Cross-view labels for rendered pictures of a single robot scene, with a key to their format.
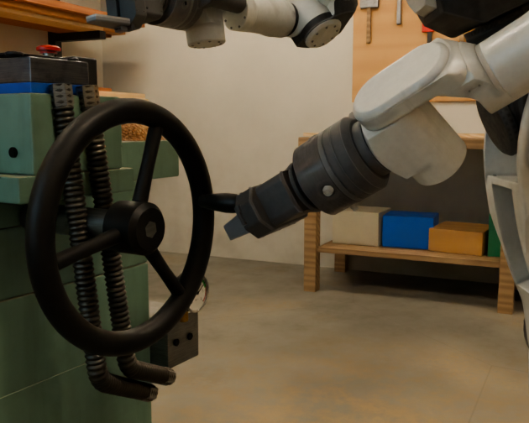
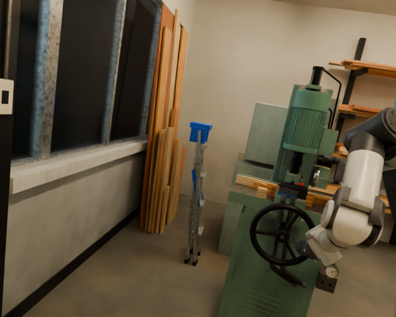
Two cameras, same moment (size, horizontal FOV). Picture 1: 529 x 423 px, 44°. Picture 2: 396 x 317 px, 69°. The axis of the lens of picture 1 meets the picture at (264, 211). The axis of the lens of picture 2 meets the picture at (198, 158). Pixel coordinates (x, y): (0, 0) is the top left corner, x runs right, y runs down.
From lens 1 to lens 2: 0.99 m
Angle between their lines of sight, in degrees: 73
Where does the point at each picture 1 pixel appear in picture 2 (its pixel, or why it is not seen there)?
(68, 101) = (283, 199)
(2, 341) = (266, 245)
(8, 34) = not seen: outside the picture
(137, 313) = (313, 265)
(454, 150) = (327, 258)
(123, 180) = (300, 224)
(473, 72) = (315, 236)
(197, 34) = not seen: hidden behind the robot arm
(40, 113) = (276, 200)
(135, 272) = not seen: hidden behind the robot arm
